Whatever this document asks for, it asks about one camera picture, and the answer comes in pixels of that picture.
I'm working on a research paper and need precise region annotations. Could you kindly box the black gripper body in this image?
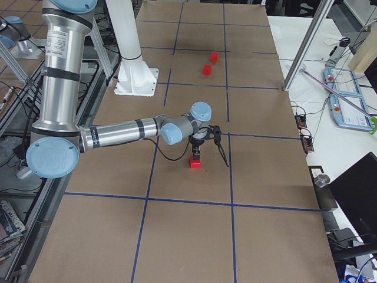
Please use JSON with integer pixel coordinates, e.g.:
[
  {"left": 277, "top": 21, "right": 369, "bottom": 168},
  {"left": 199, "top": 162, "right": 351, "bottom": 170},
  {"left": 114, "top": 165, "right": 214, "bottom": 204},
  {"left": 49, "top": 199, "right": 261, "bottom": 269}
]
[{"left": 191, "top": 136, "right": 206, "bottom": 151}]

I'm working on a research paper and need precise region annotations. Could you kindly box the red block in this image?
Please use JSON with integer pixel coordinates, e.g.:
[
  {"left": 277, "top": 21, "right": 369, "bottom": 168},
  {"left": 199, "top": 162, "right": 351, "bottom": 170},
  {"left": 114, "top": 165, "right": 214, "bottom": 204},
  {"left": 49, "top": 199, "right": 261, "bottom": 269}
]
[
  {"left": 210, "top": 52, "right": 219, "bottom": 63},
  {"left": 202, "top": 64, "right": 213, "bottom": 76},
  {"left": 189, "top": 159, "right": 201, "bottom": 169}
]

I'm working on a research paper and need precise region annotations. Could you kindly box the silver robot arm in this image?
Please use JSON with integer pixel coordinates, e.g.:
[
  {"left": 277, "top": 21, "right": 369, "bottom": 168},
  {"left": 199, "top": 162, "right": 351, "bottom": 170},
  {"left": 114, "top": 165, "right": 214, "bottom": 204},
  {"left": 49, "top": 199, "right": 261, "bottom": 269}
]
[
  {"left": 1, "top": 16, "right": 45, "bottom": 60},
  {"left": 26, "top": 1, "right": 211, "bottom": 179}
]

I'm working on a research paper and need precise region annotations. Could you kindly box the orange electronics board upper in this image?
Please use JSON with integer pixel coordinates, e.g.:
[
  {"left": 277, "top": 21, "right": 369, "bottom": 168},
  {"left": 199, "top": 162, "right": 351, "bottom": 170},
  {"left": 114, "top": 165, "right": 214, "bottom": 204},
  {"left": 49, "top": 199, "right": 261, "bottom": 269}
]
[{"left": 295, "top": 114, "right": 307, "bottom": 129}]

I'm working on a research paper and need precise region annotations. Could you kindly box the orange electronics board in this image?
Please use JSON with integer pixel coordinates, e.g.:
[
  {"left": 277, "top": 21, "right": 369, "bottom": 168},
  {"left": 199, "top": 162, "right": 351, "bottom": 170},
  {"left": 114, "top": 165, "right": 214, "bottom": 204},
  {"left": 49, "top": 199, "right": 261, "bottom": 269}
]
[
  {"left": 295, "top": 114, "right": 307, "bottom": 129},
  {"left": 300, "top": 134, "right": 315, "bottom": 154}
]

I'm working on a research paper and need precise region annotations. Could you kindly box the orange electronics board lower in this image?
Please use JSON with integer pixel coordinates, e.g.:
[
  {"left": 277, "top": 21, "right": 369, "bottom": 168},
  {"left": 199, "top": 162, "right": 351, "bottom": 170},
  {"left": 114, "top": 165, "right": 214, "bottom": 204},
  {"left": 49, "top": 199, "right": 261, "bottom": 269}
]
[{"left": 300, "top": 134, "right": 315, "bottom": 154}]

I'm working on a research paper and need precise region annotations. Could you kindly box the metal cup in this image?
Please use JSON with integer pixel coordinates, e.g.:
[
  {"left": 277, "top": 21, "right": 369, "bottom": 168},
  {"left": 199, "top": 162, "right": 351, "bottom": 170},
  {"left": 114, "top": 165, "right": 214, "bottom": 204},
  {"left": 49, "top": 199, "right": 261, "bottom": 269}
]
[{"left": 313, "top": 173, "right": 330, "bottom": 188}]

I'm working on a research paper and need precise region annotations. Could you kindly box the lower teach pendant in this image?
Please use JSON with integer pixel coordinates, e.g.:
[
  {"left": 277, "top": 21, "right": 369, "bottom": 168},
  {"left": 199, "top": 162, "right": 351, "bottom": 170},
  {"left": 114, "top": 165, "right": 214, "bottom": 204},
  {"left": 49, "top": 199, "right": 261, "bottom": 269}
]
[{"left": 330, "top": 94, "right": 373, "bottom": 132}]

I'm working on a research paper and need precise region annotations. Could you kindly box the teach pendant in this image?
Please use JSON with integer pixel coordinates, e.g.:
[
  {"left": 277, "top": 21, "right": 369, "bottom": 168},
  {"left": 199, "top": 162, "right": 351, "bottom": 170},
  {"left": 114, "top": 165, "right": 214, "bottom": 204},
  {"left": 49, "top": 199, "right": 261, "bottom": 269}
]
[
  {"left": 324, "top": 67, "right": 362, "bottom": 95},
  {"left": 330, "top": 94, "right": 373, "bottom": 132}
]

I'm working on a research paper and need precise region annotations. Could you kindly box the upper teach pendant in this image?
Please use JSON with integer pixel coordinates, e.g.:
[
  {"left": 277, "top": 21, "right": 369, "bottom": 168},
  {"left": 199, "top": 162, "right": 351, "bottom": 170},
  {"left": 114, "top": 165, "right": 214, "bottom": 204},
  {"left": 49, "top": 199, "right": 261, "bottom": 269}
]
[{"left": 324, "top": 67, "right": 362, "bottom": 95}]

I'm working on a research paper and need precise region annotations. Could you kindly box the black laptop monitor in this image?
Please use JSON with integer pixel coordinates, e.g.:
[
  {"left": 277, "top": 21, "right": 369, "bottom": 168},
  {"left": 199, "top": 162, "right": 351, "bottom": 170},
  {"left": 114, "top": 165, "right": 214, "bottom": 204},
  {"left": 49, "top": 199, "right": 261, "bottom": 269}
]
[{"left": 329, "top": 152, "right": 376, "bottom": 243}]

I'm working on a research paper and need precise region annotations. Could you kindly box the reacher grabber stick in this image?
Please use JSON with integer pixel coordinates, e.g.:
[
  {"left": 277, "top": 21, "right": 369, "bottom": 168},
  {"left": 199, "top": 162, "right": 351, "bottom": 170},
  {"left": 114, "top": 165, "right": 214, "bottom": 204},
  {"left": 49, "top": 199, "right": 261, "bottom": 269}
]
[{"left": 300, "top": 68, "right": 376, "bottom": 134}]

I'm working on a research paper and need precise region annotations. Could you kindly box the stack of magazines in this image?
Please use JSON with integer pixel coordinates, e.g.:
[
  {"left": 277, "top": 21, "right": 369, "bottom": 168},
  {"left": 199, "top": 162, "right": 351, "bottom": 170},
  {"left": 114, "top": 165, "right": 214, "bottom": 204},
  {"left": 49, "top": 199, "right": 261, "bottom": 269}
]
[{"left": 1, "top": 199, "right": 26, "bottom": 262}]

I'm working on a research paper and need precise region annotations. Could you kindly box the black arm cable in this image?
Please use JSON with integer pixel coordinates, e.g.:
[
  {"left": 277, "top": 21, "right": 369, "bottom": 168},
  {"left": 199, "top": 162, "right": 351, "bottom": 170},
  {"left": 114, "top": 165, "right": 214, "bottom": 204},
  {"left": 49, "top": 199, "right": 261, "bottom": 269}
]
[{"left": 144, "top": 137, "right": 194, "bottom": 162}]

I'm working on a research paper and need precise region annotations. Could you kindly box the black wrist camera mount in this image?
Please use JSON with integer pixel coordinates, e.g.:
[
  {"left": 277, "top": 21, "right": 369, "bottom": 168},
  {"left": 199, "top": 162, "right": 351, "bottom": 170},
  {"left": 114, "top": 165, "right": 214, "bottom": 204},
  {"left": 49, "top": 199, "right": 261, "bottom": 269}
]
[{"left": 208, "top": 125, "right": 229, "bottom": 167}]

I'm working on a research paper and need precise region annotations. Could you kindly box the aluminium frame post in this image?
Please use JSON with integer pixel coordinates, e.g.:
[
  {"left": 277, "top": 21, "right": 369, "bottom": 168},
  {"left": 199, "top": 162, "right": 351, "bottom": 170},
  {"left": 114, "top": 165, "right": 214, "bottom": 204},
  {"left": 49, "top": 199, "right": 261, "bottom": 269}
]
[{"left": 283, "top": 0, "right": 334, "bottom": 91}]

